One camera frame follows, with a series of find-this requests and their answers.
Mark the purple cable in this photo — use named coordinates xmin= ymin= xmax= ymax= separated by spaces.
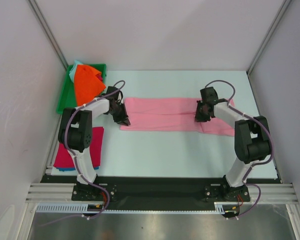
xmin=38 ymin=79 xmax=127 ymax=227
xmin=204 ymin=79 xmax=272 ymax=220

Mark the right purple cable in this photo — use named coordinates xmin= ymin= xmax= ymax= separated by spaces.
xmin=204 ymin=79 xmax=272 ymax=220

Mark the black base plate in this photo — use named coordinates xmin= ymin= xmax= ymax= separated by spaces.
xmin=39 ymin=174 xmax=251 ymax=211

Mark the folded magenta t shirt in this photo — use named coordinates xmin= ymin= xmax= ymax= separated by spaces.
xmin=53 ymin=126 xmax=104 ymax=167

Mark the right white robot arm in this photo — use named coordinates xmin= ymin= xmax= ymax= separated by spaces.
xmin=194 ymin=87 xmax=274 ymax=201

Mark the slotted cable duct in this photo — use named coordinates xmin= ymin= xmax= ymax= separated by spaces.
xmin=36 ymin=203 xmax=236 ymax=215

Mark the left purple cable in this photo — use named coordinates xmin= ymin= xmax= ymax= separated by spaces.
xmin=38 ymin=79 xmax=127 ymax=227

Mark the aluminium frame rail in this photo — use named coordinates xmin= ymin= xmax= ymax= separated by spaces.
xmin=25 ymin=183 xmax=299 ymax=205

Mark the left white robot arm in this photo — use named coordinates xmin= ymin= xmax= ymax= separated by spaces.
xmin=58 ymin=86 xmax=131 ymax=200

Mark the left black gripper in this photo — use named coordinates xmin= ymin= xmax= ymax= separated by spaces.
xmin=108 ymin=102 xmax=130 ymax=126

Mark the orange t shirt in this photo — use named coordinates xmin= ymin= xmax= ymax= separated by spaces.
xmin=74 ymin=64 xmax=106 ymax=106

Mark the pink t shirt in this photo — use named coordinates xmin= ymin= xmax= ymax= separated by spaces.
xmin=120 ymin=97 xmax=235 ymax=137

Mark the folded blue t shirt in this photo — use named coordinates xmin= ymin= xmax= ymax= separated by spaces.
xmin=53 ymin=166 xmax=100 ymax=172

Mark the green plastic bin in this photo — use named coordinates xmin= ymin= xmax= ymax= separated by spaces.
xmin=56 ymin=63 xmax=107 ymax=115

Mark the light blue t shirt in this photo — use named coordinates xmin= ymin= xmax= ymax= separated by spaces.
xmin=68 ymin=60 xmax=83 ymax=83

